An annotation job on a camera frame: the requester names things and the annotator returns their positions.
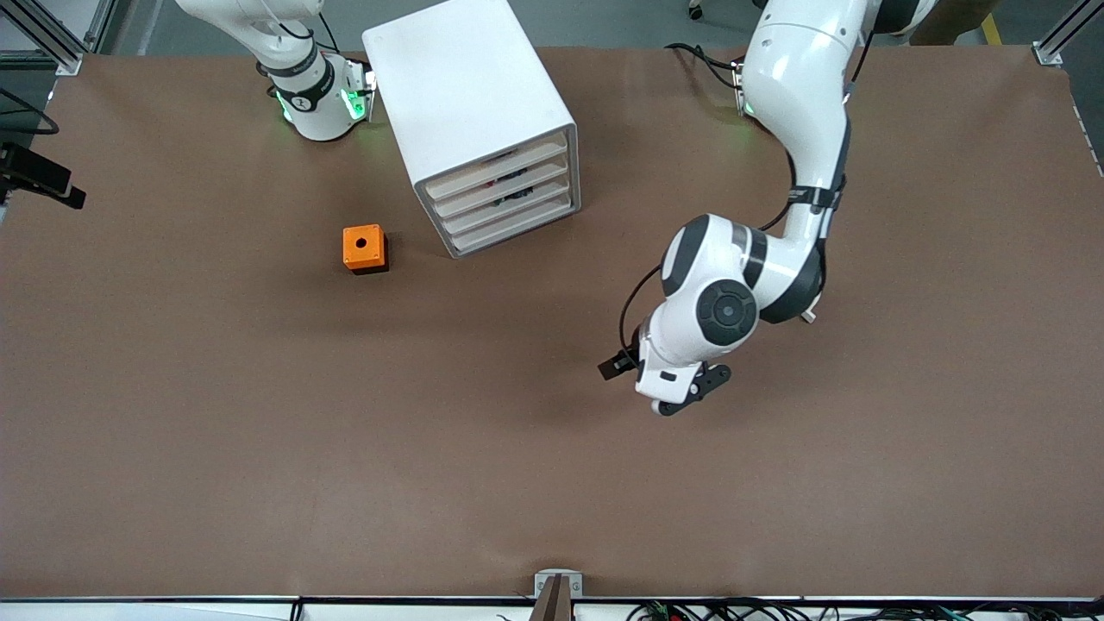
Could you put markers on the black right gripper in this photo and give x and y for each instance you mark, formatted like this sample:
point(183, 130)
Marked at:
point(36, 169)

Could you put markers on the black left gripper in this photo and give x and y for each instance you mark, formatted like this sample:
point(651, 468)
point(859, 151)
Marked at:
point(619, 363)

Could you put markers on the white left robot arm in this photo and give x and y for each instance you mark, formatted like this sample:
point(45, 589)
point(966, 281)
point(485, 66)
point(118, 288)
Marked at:
point(793, 95)

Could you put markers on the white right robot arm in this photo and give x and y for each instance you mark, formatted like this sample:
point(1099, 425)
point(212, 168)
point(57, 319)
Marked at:
point(315, 103)

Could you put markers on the red black small part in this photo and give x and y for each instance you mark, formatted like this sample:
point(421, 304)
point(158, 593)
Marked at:
point(511, 178)

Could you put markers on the brown flat strip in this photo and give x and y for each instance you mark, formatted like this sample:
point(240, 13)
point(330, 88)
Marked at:
point(554, 604)

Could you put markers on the orange box with hole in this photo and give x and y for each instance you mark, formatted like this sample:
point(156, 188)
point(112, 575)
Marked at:
point(362, 246)

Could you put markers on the black caster wheel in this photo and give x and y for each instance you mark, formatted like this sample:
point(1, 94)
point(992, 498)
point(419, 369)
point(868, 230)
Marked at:
point(695, 9)

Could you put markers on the person leg beige trousers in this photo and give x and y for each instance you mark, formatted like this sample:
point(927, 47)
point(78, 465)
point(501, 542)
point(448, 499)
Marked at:
point(949, 21)

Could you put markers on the aluminium frame profile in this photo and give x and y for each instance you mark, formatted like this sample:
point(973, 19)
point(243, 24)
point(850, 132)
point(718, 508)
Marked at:
point(43, 34)
point(1065, 39)

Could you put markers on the grey metal bracket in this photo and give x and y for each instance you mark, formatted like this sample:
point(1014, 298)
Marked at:
point(545, 582)

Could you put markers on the white table edge rail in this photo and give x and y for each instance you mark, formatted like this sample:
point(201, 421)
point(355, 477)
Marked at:
point(129, 611)

